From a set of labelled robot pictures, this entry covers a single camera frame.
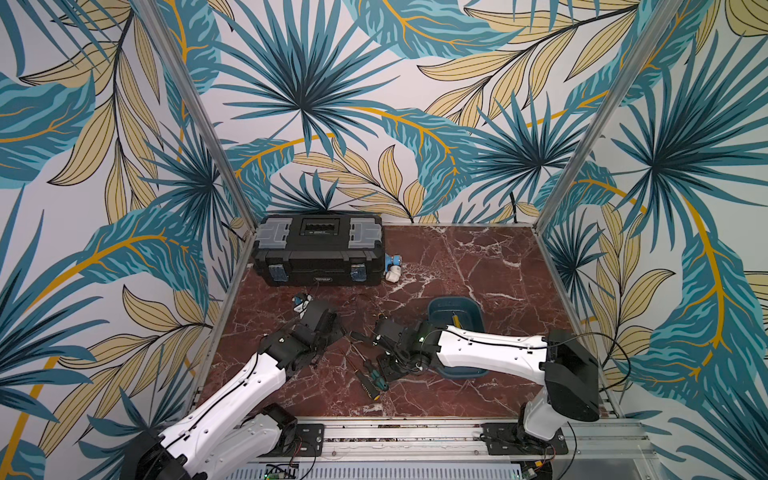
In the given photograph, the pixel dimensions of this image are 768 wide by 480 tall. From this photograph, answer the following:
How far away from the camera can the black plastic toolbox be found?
2.96 ft

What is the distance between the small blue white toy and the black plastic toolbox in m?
0.05

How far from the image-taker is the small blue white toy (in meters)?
1.03

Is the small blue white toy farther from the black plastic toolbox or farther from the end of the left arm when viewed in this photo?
the end of the left arm
